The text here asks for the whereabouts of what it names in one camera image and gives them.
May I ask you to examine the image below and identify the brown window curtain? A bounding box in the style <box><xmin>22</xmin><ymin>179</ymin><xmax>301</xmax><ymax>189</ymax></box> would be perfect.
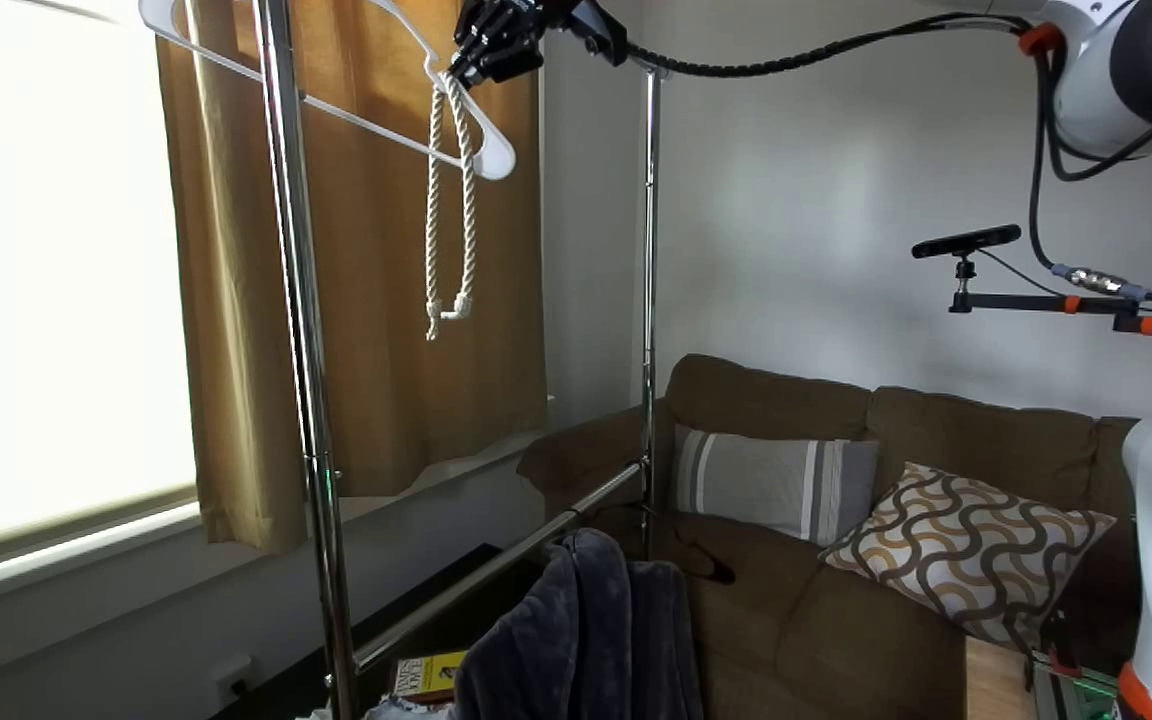
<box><xmin>151</xmin><ymin>0</ymin><xmax>552</xmax><ymax>550</ymax></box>

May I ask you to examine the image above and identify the brown wave pattern pillow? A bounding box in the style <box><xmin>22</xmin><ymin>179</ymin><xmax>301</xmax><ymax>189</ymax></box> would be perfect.
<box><xmin>825</xmin><ymin>454</ymin><xmax>1119</xmax><ymax>657</ymax></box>

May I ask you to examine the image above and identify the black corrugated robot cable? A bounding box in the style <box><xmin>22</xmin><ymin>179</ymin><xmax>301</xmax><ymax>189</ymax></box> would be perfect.
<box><xmin>598</xmin><ymin>9</ymin><xmax>1152</xmax><ymax>307</ymax></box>

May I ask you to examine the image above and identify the black camera stand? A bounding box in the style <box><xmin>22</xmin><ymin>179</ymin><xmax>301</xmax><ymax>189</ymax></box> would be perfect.
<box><xmin>947</xmin><ymin>254</ymin><xmax>1152</xmax><ymax>338</ymax></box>

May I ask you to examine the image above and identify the bright window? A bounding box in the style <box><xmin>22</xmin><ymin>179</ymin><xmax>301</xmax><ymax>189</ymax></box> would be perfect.
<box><xmin>0</xmin><ymin>0</ymin><xmax>202</xmax><ymax>570</ymax></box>

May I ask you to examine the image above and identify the chrome clothes rack frame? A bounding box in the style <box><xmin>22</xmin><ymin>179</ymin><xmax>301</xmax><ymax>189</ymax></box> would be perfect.
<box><xmin>249</xmin><ymin>0</ymin><xmax>667</xmax><ymax>720</ymax></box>

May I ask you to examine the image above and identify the dark clothes pile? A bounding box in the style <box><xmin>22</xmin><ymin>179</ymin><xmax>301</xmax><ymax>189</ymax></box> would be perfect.
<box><xmin>450</xmin><ymin>522</ymin><xmax>707</xmax><ymax>720</ymax></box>

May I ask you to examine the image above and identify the white coat hanger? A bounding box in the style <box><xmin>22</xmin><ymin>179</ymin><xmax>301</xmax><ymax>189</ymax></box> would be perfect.
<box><xmin>131</xmin><ymin>0</ymin><xmax>524</xmax><ymax>189</ymax></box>

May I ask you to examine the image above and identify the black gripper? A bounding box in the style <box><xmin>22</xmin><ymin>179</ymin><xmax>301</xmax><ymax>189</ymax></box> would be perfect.
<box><xmin>447</xmin><ymin>0</ymin><xmax>571</xmax><ymax>90</ymax></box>

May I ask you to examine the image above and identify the grey striped pillow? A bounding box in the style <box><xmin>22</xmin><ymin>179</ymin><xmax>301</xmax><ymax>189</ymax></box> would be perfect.
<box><xmin>673</xmin><ymin>419</ymin><xmax>884</xmax><ymax>550</ymax></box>

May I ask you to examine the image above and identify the brown sofa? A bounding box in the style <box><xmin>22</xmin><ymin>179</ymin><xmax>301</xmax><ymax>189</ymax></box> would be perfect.
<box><xmin>511</xmin><ymin>350</ymin><xmax>1146</xmax><ymax>720</ymax></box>

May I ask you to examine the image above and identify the yellow book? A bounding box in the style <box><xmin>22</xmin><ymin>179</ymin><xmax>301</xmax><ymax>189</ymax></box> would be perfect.
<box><xmin>393</xmin><ymin>650</ymin><xmax>469</xmax><ymax>705</ymax></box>

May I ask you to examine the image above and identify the wooden side table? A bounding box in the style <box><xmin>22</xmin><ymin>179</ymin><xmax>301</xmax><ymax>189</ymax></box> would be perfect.
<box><xmin>959</xmin><ymin>634</ymin><xmax>1038</xmax><ymax>720</ymax></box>

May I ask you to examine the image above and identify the chrome bottom railing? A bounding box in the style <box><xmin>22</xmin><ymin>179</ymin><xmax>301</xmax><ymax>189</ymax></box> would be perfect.
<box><xmin>331</xmin><ymin>454</ymin><xmax>653</xmax><ymax>684</ymax></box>

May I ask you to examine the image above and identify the black stereo camera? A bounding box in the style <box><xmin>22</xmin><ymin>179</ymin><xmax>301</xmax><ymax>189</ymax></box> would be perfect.
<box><xmin>907</xmin><ymin>221</ymin><xmax>1023</xmax><ymax>263</ymax></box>

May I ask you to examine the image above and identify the white rope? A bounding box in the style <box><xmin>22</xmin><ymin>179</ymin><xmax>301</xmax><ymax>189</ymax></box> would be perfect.
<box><xmin>417</xmin><ymin>70</ymin><xmax>483</xmax><ymax>345</ymax></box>

